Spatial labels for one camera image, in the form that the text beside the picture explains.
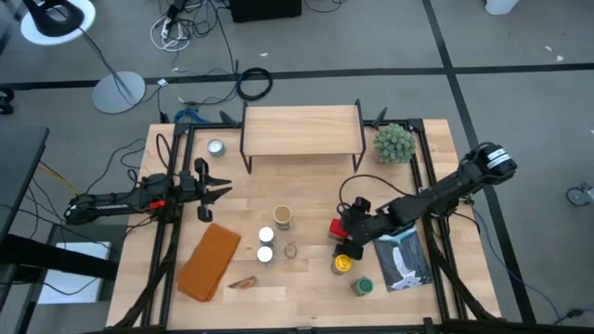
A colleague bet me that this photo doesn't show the yellow-lid spice jar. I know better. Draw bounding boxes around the yellow-lid spice jar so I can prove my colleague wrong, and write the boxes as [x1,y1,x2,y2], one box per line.
[330,253,353,276]

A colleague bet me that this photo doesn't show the bundled blue cable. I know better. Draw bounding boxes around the bundled blue cable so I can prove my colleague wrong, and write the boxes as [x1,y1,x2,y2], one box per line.
[174,107,200,124]

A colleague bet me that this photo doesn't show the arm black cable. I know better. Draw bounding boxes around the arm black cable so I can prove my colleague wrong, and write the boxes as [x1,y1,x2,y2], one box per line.
[338,173,419,214]
[155,133,174,175]

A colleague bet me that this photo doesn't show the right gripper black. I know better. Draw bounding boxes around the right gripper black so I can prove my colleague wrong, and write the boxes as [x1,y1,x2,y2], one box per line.
[332,202,378,261]

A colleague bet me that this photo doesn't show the black chair wheel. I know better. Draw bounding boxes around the black chair wheel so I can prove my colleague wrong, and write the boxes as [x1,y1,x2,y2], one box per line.
[0,86,15,116]

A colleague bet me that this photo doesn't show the black support beam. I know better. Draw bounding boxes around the black support beam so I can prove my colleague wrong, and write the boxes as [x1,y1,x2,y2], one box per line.
[0,234,120,282]

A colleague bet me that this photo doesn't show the white floor object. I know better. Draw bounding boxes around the white floor object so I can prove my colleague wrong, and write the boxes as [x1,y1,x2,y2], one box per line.
[484,0,520,16]

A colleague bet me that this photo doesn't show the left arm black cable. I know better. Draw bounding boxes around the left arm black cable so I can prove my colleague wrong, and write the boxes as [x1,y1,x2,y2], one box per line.
[155,133,174,175]

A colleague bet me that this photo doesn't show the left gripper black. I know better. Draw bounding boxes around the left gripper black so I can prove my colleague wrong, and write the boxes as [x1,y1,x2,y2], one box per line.
[179,156,234,224]

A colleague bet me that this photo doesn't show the folded orange cloth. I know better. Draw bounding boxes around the folded orange cloth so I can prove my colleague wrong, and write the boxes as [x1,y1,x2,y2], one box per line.
[176,222,242,303]

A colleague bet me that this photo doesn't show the brown-lid spice jar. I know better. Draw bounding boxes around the brown-lid spice jar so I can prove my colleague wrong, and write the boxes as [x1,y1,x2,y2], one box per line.
[272,204,293,231]

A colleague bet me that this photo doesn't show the waterfall picture book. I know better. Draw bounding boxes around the waterfall picture book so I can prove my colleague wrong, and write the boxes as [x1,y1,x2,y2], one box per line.
[372,226,434,292]

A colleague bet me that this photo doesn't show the white panel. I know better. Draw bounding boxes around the white panel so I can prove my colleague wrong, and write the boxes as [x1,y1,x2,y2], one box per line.
[36,240,112,305]

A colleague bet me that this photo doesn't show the black box on floor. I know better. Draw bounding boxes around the black box on floor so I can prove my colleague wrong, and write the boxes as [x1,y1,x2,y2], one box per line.
[229,0,303,23]

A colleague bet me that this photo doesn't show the green-lid spice jar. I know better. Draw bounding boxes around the green-lid spice jar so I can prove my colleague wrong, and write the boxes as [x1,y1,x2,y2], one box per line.
[350,276,375,298]

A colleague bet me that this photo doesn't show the white power strip with cables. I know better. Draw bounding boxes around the white power strip with cables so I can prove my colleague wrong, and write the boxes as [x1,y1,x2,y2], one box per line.
[148,13,192,53]

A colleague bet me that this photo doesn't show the wooden shelf with black legs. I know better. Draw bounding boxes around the wooden shelf with black legs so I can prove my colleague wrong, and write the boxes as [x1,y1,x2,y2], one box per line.
[239,97,368,175]

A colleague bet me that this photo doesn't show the grey caster wheel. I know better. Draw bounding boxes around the grey caster wheel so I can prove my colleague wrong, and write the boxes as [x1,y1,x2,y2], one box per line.
[565,182,594,208]

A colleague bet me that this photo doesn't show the artificial green plant in pot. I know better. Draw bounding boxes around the artificial green plant in pot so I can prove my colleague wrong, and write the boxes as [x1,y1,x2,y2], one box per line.
[373,122,418,164]

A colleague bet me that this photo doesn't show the black metal rig frame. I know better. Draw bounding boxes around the black metal rig frame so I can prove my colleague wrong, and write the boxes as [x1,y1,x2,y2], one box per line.
[106,107,507,334]

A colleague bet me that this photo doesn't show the coiled black cable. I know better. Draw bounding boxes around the coiled black cable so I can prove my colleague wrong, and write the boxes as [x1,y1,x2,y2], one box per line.
[236,67,274,102]

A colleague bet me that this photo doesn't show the red-lid spice tin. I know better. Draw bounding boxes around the red-lid spice tin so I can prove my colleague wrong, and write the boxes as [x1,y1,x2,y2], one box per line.
[329,218,350,241]

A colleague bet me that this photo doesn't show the white floor lamp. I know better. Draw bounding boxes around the white floor lamp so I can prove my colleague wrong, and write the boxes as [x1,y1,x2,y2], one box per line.
[20,0,147,115]

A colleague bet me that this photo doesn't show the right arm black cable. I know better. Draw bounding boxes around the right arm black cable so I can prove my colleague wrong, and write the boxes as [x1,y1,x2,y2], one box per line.
[338,173,419,214]

